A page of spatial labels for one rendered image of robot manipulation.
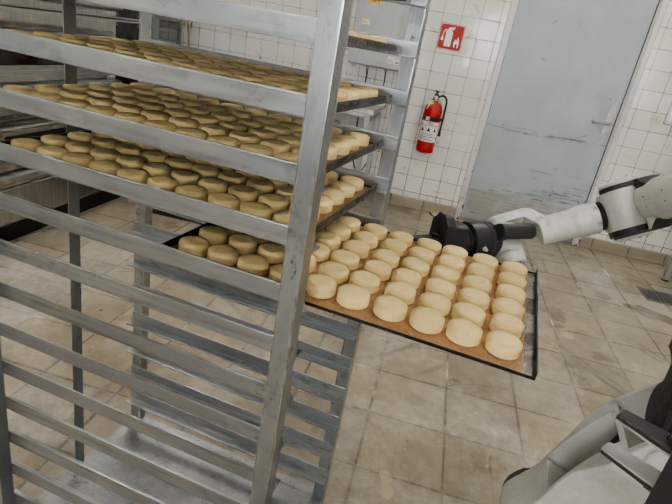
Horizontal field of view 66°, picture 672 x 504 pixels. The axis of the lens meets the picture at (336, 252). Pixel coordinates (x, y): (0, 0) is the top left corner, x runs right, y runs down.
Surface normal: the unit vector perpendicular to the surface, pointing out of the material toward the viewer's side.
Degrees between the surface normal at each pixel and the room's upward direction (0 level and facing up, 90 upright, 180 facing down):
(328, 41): 90
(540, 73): 90
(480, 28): 90
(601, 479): 114
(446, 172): 90
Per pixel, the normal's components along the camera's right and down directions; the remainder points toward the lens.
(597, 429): -0.34, 0.30
